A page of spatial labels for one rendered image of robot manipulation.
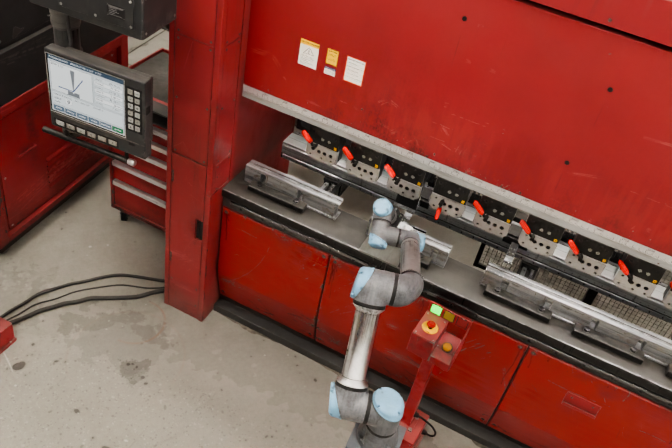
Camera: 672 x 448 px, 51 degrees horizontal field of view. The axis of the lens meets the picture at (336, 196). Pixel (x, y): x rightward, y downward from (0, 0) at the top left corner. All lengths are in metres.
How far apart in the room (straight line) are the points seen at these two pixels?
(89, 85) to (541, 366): 2.22
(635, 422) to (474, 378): 0.70
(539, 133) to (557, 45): 0.35
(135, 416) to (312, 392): 0.87
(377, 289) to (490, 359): 1.05
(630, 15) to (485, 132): 0.68
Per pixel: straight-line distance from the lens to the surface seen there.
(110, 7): 2.74
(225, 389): 3.71
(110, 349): 3.87
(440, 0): 2.67
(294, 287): 3.56
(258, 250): 3.53
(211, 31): 2.92
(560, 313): 3.24
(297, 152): 3.58
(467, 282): 3.23
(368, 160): 3.06
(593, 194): 2.85
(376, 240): 2.79
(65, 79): 3.01
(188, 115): 3.18
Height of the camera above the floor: 3.02
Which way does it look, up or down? 38 degrees down
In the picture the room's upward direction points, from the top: 12 degrees clockwise
